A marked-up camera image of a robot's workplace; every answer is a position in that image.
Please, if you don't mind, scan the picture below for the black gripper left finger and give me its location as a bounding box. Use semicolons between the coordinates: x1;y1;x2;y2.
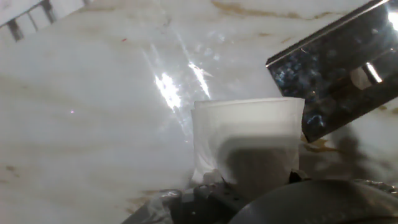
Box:
121;169;249;224

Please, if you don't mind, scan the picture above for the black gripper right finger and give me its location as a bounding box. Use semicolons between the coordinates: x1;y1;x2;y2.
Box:
289;169;312;184

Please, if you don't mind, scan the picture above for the white toilet paper roll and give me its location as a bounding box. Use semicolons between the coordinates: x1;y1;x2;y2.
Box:
190;96;305;200

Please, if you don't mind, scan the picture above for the shiny metal paper roll holder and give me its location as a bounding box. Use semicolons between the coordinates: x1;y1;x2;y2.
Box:
266;0;398;144

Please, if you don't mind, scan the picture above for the white marble pattern mat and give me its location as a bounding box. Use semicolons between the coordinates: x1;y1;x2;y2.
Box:
0;0;398;224

